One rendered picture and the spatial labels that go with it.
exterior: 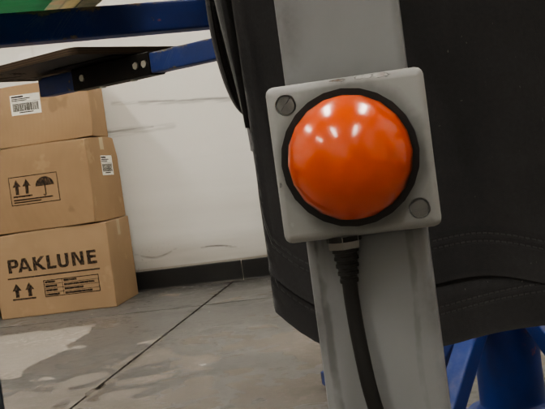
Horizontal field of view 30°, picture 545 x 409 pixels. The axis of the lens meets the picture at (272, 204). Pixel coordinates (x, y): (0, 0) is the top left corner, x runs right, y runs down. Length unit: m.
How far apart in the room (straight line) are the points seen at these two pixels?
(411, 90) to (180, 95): 5.10
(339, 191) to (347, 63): 0.06
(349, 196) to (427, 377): 0.08
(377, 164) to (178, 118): 5.12
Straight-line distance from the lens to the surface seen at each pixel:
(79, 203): 5.06
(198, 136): 5.38
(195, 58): 2.35
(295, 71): 0.33
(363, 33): 0.33
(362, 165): 0.29
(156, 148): 5.44
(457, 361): 1.85
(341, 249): 0.32
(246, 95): 0.63
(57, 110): 5.15
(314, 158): 0.29
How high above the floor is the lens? 0.66
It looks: 3 degrees down
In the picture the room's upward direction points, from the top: 8 degrees counter-clockwise
